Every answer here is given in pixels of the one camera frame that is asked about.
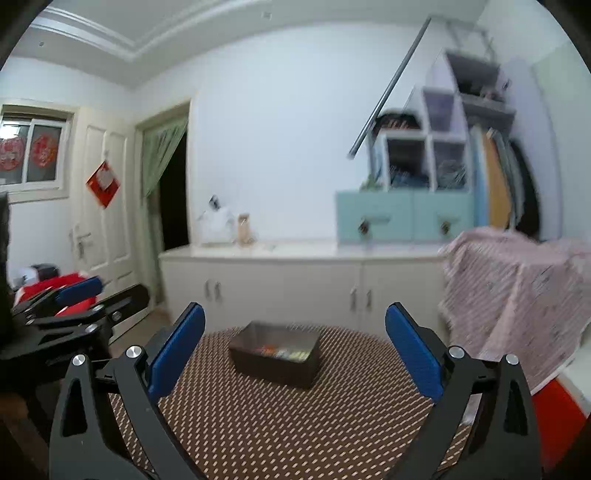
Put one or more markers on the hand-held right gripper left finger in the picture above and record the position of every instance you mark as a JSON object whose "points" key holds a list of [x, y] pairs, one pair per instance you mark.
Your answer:
{"points": [[178, 350]]}

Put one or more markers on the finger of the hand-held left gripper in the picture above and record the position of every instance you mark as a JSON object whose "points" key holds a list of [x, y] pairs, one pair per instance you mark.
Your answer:
{"points": [[78, 289], [124, 299]]}

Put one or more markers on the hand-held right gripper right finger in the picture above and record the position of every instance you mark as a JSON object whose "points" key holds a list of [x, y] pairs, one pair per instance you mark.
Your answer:
{"points": [[415, 355]]}

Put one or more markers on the dark metal box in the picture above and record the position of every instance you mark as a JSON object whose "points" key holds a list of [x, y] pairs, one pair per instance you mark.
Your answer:
{"points": [[277, 371]]}

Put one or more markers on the red cloth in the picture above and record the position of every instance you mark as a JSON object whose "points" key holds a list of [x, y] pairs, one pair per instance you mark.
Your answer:
{"points": [[60, 280]]}

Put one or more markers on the small dark box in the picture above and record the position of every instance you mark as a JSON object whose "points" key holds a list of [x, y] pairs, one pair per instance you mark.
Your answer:
{"points": [[45, 271]]}

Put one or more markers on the red door decoration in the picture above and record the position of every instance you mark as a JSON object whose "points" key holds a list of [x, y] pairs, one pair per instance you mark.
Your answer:
{"points": [[104, 184]]}

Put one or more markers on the pink checkered cloth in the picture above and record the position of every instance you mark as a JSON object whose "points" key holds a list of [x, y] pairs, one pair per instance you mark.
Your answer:
{"points": [[508, 295]]}

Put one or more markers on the white door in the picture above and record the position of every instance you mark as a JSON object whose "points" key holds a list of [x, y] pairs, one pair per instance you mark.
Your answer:
{"points": [[115, 184]]}

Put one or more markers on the white plastic bag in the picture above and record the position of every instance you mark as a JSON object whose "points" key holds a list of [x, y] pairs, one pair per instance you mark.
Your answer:
{"points": [[217, 226]]}

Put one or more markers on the white framed window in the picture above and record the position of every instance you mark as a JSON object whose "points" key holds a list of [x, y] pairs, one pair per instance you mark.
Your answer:
{"points": [[41, 175]]}

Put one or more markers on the white sideboard cabinet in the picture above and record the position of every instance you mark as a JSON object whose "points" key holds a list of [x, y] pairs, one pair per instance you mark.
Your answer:
{"points": [[286, 286]]}

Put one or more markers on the beige jar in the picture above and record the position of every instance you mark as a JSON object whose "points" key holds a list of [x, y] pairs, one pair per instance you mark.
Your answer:
{"points": [[245, 230]]}

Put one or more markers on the red paper cutout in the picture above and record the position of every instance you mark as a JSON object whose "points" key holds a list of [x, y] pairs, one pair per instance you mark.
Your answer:
{"points": [[10, 153], [45, 150]]}

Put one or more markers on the green curtain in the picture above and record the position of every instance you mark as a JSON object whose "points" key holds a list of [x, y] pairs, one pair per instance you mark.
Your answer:
{"points": [[159, 152]]}

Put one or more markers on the teal drawer unit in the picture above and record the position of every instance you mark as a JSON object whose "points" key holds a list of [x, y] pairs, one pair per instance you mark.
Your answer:
{"points": [[392, 203]]}

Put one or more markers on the red plastic object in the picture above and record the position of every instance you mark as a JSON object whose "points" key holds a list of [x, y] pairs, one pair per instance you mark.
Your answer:
{"points": [[561, 420]]}

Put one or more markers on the white furniture panel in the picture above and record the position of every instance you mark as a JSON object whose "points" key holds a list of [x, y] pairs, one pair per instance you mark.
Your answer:
{"points": [[577, 378]]}

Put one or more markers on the small green plant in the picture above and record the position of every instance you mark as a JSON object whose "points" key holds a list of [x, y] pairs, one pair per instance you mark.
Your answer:
{"points": [[371, 185]]}

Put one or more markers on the folded denim clothes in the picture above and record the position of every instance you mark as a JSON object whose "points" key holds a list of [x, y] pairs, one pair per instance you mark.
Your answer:
{"points": [[406, 179]]}

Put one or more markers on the folded grey clothes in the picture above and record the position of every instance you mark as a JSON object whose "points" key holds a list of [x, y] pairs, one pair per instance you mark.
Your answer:
{"points": [[450, 174]]}

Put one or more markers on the row of hanging clothes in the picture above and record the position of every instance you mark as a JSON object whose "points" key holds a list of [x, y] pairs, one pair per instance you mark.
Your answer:
{"points": [[498, 184]]}

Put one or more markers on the folded dark striped garment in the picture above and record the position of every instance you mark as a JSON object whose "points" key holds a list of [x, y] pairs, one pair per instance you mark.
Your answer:
{"points": [[397, 121]]}

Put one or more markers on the lavender cubby wardrobe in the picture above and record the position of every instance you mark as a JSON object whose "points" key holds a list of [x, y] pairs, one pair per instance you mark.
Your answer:
{"points": [[438, 106]]}

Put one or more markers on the pale wardrobe door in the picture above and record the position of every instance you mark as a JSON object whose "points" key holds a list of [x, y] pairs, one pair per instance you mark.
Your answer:
{"points": [[565, 138]]}

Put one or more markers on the dark clothes pile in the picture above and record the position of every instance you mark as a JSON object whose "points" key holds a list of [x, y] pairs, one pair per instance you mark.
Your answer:
{"points": [[480, 90]]}

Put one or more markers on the metal rail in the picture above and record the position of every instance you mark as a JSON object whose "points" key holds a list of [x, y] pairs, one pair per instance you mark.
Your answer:
{"points": [[392, 83]]}

